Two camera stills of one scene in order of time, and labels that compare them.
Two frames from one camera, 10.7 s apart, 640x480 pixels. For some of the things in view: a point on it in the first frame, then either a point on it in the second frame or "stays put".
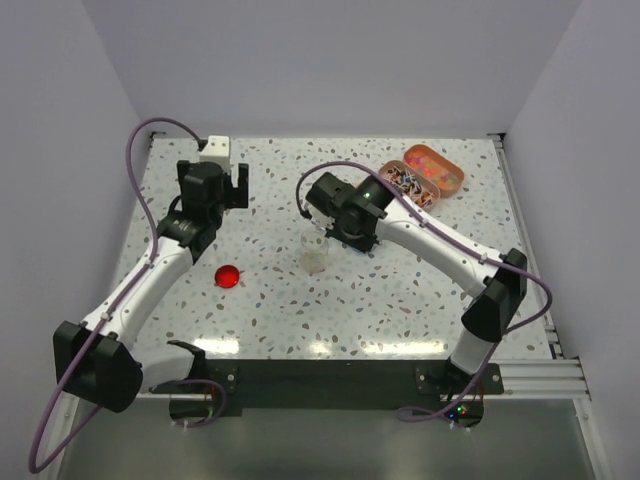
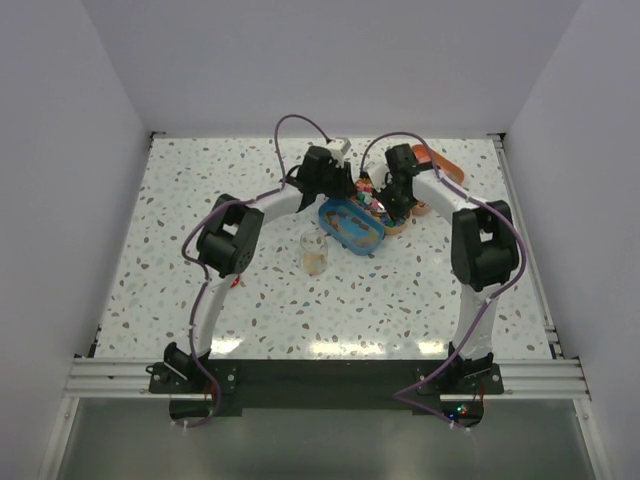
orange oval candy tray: (447, 177) stays put
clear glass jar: (314, 247) stays put
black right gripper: (336, 231) -> (396, 213)
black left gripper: (236, 196) -> (345, 180)
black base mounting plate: (225, 387) stays put
